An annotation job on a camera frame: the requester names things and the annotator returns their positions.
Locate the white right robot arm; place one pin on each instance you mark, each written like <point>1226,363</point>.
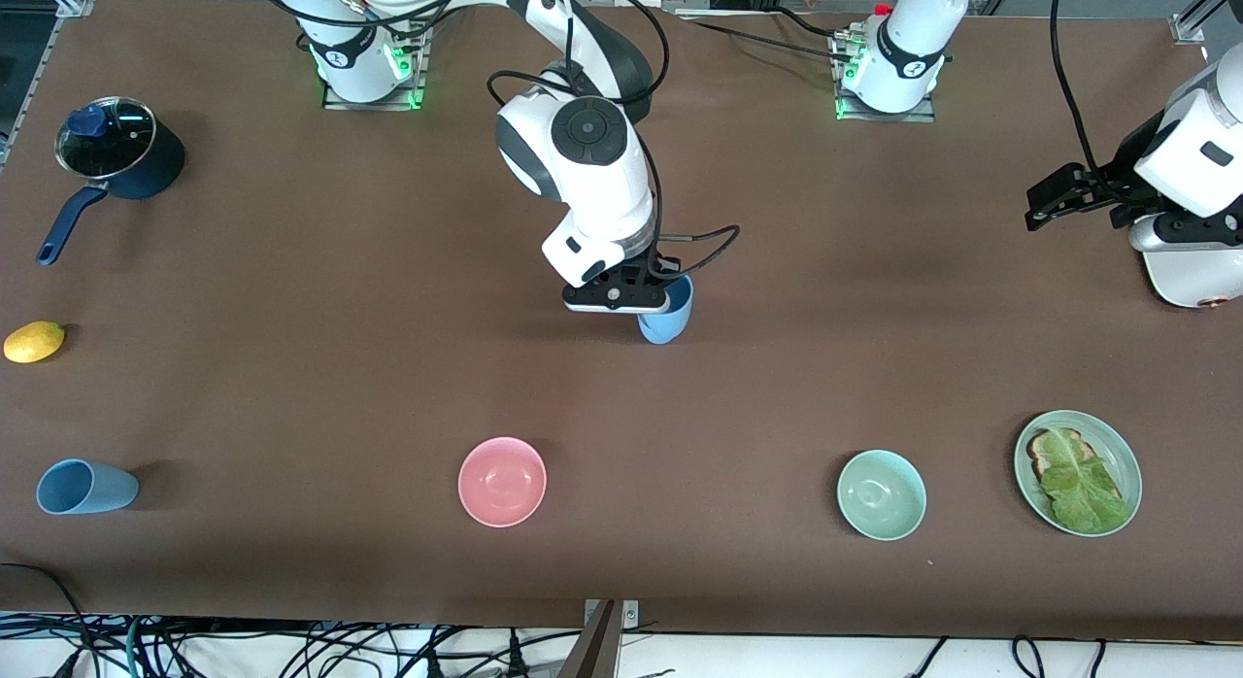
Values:
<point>592,173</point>

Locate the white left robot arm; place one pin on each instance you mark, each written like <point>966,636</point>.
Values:
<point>1199,144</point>

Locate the white toaster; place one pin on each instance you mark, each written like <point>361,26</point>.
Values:
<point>1194,280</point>

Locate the toast slice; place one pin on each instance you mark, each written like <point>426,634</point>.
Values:
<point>1041,455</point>

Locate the green plate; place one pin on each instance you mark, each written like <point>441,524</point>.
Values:
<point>1126,459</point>

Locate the pink bowl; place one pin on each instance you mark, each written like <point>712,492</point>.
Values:
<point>502,482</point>

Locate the green lettuce leaf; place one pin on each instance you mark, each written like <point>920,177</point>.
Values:
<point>1083,489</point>

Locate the mint green bowl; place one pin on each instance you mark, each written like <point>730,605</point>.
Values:
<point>882,495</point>

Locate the dark slanted bar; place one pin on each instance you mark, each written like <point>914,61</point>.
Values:
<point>592,649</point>

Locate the dark blue saucepan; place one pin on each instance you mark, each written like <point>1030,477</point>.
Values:
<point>155,168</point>

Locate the glass lid with blue knob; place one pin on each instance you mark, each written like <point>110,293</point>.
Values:
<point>107,139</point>

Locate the yellow lemon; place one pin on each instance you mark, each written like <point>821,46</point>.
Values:
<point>34,342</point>

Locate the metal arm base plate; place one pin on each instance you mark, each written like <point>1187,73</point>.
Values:
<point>845,113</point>
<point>335,103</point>

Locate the small metal bracket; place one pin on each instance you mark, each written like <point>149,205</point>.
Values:
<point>631,615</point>

